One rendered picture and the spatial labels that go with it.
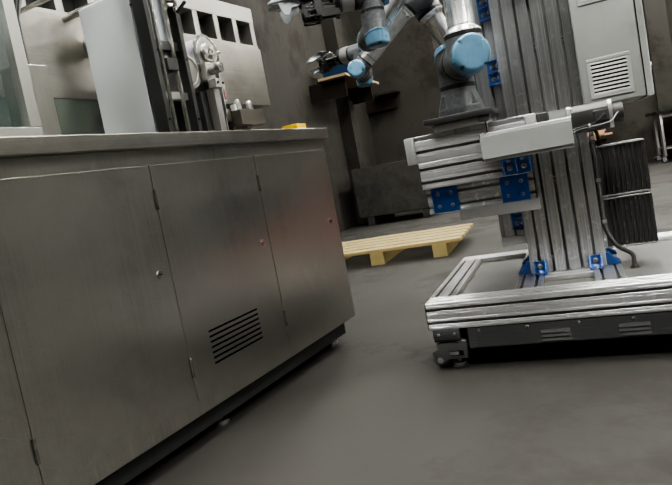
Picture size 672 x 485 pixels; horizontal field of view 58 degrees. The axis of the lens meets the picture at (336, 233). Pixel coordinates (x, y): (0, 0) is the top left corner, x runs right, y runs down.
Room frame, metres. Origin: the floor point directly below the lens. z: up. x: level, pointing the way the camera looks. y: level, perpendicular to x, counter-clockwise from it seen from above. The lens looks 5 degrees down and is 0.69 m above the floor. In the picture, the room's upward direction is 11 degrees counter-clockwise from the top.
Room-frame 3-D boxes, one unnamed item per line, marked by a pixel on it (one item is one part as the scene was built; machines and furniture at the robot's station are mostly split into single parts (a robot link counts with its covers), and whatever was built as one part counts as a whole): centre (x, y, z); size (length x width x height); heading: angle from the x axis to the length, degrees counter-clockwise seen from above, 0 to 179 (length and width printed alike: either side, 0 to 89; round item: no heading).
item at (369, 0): (1.92, -0.24, 1.21); 0.11 x 0.08 x 0.09; 94
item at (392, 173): (8.18, -1.00, 0.38); 1.12 x 0.91 x 0.76; 68
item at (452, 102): (2.07, -0.49, 0.87); 0.15 x 0.15 x 0.10
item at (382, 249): (4.89, -0.41, 0.06); 1.29 x 0.89 x 0.12; 68
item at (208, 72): (2.36, 0.35, 1.05); 0.06 x 0.05 x 0.31; 61
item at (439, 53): (2.06, -0.49, 0.98); 0.13 x 0.12 x 0.14; 4
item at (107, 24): (2.20, 0.67, 1.17); 0.34 x 0.05 x 0.54; 61
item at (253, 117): (2.65, 0.42, 1.00); 0.40 x 0.16 x 0.06; 61
